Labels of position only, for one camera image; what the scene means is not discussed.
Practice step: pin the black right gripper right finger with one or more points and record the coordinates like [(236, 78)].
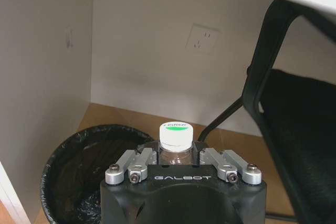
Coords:
[(231, 164)]

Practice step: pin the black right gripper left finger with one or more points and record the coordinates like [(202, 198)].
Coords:
[(131, 163)]

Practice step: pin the clear bottle with white cap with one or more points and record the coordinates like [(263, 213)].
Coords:
[(175, 140)]

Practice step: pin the trash bin with black bag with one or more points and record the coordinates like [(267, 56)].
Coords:
[(78, 171)]

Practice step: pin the black chair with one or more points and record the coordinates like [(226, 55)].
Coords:
[(294, 119)]

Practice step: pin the white desk panel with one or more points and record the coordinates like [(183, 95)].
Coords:
[(13, 197)]

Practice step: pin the white wall socket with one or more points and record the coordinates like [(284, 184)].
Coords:
[(202, 38)]

